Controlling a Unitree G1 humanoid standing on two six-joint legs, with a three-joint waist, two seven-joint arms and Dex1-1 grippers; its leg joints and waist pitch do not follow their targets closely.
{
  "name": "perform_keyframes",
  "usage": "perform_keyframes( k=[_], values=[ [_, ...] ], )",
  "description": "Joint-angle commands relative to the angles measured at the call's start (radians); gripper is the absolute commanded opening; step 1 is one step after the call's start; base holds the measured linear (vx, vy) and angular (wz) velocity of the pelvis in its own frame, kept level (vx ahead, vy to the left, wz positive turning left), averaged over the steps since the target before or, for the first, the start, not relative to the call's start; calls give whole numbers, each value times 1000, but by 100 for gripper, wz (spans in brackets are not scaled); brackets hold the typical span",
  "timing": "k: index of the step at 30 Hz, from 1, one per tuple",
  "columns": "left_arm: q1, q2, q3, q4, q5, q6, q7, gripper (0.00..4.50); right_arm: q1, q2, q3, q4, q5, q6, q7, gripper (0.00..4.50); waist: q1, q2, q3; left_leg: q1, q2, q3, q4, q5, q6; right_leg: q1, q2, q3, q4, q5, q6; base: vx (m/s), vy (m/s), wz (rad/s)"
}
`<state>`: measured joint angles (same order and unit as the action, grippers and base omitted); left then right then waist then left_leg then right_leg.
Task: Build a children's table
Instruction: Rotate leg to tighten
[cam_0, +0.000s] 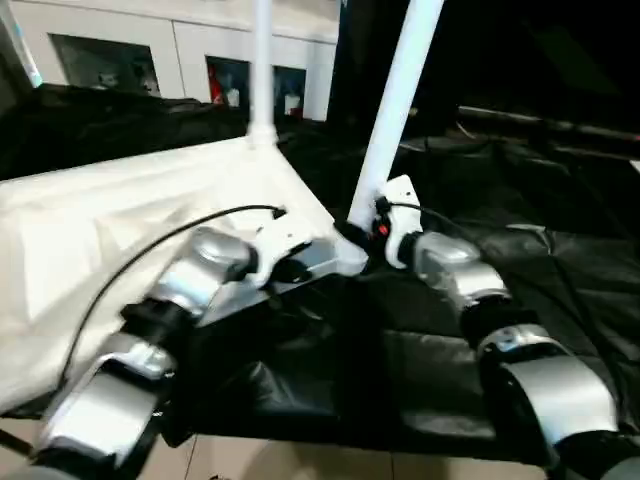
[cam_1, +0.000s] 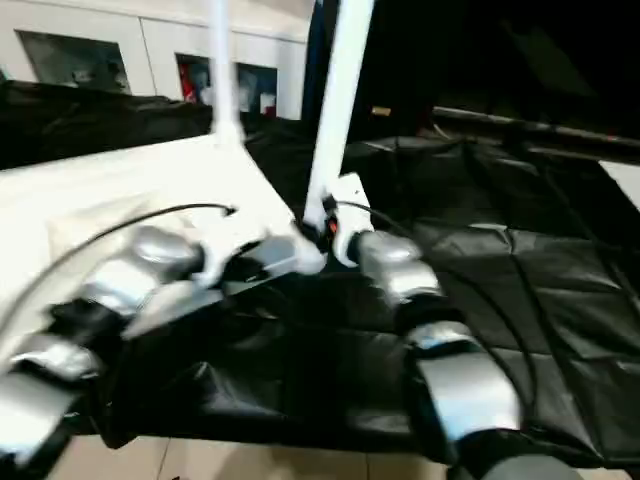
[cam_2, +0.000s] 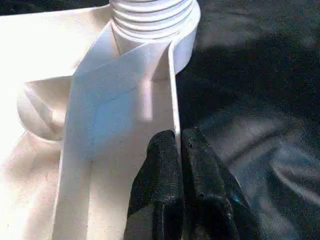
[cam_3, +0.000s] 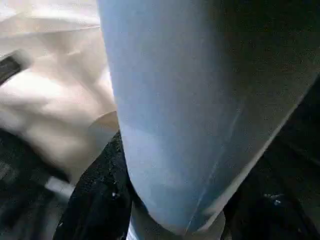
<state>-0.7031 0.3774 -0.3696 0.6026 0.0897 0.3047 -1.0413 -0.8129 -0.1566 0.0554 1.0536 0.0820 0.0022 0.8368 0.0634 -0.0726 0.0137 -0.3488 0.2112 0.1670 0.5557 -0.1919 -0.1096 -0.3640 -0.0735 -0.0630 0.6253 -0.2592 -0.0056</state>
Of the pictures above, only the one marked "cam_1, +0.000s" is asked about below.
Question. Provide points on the white plastic table top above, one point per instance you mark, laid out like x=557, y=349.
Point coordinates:
x=125, y=190

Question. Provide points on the white glass door cabinet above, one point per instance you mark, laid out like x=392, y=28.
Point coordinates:
x=150, y=30

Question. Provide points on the dark metal rod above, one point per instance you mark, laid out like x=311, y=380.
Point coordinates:
x=525, y=125

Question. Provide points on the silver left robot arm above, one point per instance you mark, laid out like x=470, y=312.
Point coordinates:
x=120, y=285

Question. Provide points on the white flat object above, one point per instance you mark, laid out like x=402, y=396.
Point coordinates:
x=625, y=180

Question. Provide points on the small white box red base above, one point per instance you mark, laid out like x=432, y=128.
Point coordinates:
x=269, y=105

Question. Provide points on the black bag with yellow label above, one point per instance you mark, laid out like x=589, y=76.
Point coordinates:
x=475, y=50

